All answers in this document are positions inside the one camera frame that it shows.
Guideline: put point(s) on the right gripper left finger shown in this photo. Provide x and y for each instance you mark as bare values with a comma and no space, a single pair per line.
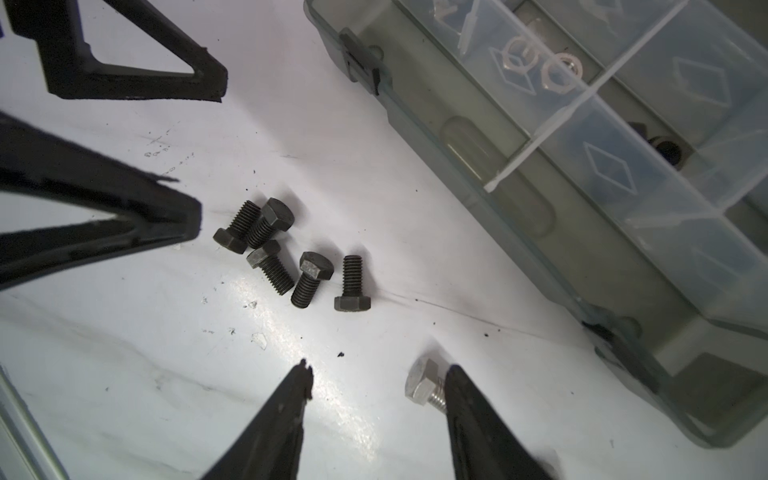
270,445

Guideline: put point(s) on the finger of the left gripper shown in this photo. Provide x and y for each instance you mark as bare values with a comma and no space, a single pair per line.
144,214
72,71

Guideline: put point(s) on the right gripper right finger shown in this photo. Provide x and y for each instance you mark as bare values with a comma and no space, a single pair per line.
482,446

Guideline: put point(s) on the silver hex bolt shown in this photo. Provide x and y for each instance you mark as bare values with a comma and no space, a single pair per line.
424,386

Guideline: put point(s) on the small silver hex nut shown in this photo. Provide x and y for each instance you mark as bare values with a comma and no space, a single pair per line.
559,74

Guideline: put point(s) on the black hex bolt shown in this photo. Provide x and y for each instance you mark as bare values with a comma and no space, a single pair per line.
266,258
233,237
275,216
314,268

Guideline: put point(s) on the grey plastic organizer box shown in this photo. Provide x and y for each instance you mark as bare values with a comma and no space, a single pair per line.
666,268

